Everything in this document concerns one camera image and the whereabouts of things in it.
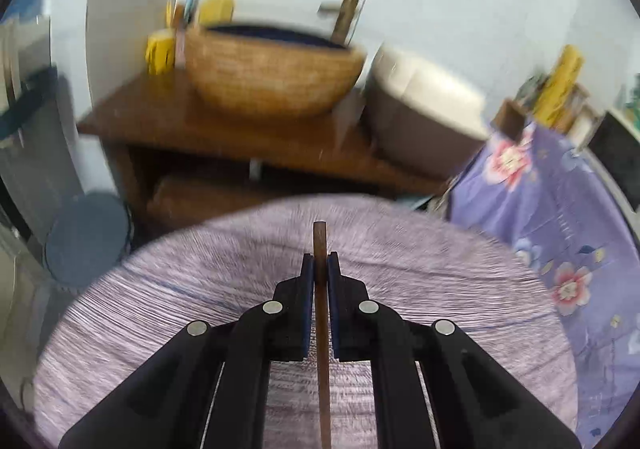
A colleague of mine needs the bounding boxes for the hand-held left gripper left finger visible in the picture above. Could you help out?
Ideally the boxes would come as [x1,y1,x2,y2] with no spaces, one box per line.
[57,253,316,449]

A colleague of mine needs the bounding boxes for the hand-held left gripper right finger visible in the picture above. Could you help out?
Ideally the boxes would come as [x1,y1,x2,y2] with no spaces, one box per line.
[327,253,583,449]

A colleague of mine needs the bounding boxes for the brown wooden chopstick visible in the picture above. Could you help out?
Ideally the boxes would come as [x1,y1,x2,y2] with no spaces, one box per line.
[312,222,333,449]

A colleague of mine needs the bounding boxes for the white and brown rice cooker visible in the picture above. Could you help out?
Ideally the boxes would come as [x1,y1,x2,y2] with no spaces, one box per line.
[360,44,493,177]

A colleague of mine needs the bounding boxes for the woven wash basin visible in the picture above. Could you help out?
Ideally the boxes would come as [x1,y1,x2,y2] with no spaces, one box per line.
[182,24,368,119]

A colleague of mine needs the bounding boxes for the dark wooden counter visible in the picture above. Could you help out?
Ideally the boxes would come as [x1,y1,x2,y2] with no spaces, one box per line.
[77,69,451,240]

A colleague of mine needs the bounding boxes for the round blue stool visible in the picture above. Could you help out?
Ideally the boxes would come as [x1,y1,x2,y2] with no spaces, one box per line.
[44,193,133,286]

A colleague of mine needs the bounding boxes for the purple floral cloth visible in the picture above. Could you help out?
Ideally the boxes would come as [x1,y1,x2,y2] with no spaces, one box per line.
[447,122,640,449]

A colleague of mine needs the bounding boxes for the small wooden box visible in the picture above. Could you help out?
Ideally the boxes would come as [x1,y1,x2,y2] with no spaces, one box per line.
[492,99,526,142]

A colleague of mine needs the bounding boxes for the bronze faucet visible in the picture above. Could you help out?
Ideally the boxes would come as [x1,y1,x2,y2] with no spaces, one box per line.
[319,0,363,47]

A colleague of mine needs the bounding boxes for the yellow cup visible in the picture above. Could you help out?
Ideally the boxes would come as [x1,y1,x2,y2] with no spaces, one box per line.
[145,26,178,76]

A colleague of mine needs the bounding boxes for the yellow soap bottle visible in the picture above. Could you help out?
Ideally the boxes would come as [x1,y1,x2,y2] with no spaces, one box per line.
[199,0,236,27]

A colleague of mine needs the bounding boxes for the yellow patterned roll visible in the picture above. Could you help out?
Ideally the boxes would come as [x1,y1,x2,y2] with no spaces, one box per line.
[532,44,585,127]

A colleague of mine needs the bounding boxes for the white microwave oven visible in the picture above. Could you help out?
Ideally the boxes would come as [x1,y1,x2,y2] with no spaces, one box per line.
[587,109,640,210]

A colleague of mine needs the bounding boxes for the dark blue cup holder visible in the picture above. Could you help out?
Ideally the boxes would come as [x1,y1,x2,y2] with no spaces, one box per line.
[0,66,61,140]

